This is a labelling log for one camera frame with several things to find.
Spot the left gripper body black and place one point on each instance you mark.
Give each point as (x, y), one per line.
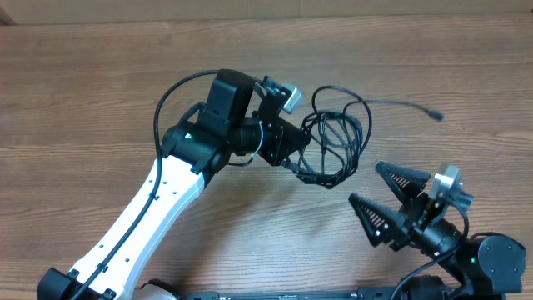
(273, 140)

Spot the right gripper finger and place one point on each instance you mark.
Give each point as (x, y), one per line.
(405, 183)
(380, 223)

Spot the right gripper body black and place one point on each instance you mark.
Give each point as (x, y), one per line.
(435, 237)

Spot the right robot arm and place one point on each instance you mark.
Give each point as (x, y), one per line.
(483, 265)

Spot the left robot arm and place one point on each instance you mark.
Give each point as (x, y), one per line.
(240, 116)

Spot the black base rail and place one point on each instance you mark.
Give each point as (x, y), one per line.
(362, 293)

